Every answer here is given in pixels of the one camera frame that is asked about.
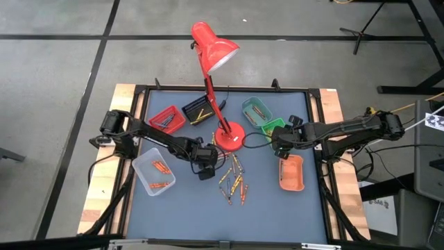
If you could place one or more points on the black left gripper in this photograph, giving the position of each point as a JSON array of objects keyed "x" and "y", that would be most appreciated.
[{"x": 204, "y": 154}]

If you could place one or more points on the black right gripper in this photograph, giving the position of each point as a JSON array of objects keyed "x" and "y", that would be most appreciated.
[{"x": 288, "y": 139}]

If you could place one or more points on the yellow crayon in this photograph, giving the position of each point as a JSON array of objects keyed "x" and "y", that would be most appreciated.
[
  {"x": 237, "y": 187},
  {"x": 235, "y": 181},
  {"x": 238, "y": 162},
  {"x": 202, "y": 116},
  {"x": 213, "y": 139},
  {"x": 225, "y": 175},
  {"x": 198, "y": 114},
  {"x": 268, "y": 133}
]

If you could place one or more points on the orange crayon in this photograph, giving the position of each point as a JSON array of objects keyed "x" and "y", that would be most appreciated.
[
  {"x": 161, "y": 167},
  {"x": 223, "y": 155},
  {"x": 157, "y": 164},
  {"x": 245, "y": 195},
  {"x": 165, "y": 168},
  {"x": 159, "y": 184},
  {"x": 160, "y": 187},
  {"x": 241, "y": 187}
]

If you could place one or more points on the blue crayon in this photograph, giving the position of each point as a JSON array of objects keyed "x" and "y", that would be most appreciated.
[
  {"x": 166, "y": 120},
  {"x": 162, "y": 124},
  {"x": 168, "y": 123},
  {"x": 228, "y": 187}
]

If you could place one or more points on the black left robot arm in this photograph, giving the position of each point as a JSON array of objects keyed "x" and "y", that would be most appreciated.
[{"x": 152, "y": 133}]

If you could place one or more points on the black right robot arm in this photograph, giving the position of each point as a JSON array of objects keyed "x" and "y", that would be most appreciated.
[{"x": 347, "y": 128}]

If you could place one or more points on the green mesh basket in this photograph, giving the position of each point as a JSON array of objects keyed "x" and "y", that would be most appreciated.
[{"x": 268, "y": 128}]

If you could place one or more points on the orange plastic bin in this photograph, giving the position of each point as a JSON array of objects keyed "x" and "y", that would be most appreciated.
[{"x": 291, "y": 175}]

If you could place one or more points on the teal plastic basket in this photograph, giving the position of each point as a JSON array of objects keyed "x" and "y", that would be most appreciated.
[{"x": 263, "y": 104}]

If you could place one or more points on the red desk lamp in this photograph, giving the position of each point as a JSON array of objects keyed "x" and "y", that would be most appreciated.
[{"x": 230, "y": 137}]

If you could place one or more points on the blue-grey table mat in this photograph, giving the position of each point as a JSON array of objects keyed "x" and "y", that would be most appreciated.
[{"x": 194, "y": 222}]

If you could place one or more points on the clear plastic bin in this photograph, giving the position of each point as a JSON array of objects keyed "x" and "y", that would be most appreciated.
[{"x": 145, "y": 173}]

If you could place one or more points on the red mesh basket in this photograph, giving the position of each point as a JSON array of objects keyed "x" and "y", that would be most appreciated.
[{"x": 173, "y": 114}]

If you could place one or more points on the black mesh basket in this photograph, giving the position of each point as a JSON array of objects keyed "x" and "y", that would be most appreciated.
[{"x": 189, "y": 106}]

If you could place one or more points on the white cardboard box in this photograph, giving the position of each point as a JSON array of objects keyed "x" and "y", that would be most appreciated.
[{"x": 378, "y": 215}]

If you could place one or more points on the black tripod stand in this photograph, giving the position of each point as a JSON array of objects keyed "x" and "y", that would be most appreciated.
[{"x": 362, "y": 34}]

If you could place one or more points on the grey metal cabinet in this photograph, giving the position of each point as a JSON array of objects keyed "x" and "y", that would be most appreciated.
[{"x": 430, "y": 156}]

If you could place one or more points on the white printed marker sheet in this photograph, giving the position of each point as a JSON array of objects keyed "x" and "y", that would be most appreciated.
[{"x": 435, "y": 121}]

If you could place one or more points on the dark grey box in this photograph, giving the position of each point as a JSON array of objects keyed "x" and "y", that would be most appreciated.
[{"x": 416, "y": 218}]

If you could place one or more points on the black keyboard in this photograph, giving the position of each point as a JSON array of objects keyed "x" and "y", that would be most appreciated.
[{"x": 437, "y": 229}]

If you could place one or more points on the black desk frame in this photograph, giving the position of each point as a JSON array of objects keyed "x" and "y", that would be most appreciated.
[{"x": 409, "y": 90}]

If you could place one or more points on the grey metal bracket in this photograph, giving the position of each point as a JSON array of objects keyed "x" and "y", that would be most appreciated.
[{"x": 10, "y": 154}]

